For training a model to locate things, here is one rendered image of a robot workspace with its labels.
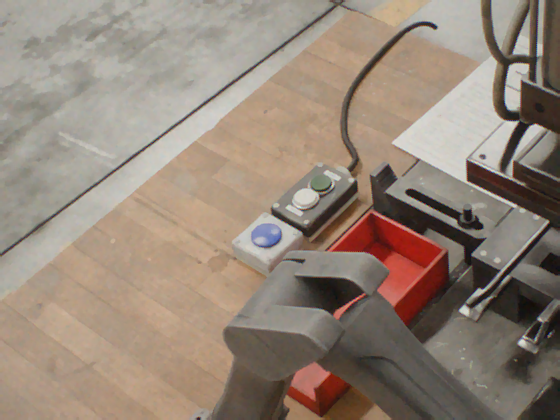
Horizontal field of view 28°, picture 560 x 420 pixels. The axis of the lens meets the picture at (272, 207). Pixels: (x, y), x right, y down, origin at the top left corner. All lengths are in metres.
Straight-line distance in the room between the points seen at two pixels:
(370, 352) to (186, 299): 0.62
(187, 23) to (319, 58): 1.69
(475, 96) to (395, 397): 0.85
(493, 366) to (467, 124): 0.41
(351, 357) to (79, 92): 2.48
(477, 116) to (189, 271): 0.47
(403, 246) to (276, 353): 0.56
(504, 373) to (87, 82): 2.17
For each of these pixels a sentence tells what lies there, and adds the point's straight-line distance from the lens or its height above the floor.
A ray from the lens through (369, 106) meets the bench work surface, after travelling 1.65.
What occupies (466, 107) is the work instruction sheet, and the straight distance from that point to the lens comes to 1.64.
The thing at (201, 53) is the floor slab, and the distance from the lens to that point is 3.29.
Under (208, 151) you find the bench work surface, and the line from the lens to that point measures 1.63.
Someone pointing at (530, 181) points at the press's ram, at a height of 1.16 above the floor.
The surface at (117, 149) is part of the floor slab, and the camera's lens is 3.05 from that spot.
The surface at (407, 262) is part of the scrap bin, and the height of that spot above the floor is 0.91.
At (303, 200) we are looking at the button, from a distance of 1.48.
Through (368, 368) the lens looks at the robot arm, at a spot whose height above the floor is 1.29.
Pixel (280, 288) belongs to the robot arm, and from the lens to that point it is 0.91.
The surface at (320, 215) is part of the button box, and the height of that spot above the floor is 0.93.
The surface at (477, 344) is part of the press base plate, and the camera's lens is 1.36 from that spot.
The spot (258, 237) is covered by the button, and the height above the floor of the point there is 0.94.
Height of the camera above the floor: 1.99
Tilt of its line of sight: 46 degrees down
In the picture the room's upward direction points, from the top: 12 degrees counter-clockwise
